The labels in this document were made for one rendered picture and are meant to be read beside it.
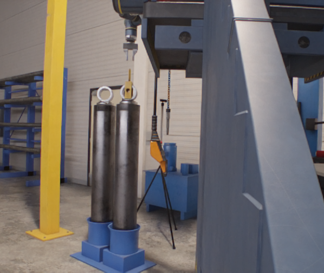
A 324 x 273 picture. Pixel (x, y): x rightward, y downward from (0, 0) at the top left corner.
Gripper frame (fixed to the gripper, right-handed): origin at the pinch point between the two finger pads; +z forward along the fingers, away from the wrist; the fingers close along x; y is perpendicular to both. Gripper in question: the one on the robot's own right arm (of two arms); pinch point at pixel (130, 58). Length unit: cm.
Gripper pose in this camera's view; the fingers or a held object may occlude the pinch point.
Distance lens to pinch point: 299.8
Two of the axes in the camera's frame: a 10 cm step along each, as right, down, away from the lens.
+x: -10.0, -0.3, -0.3
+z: -0.3, 10.0, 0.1
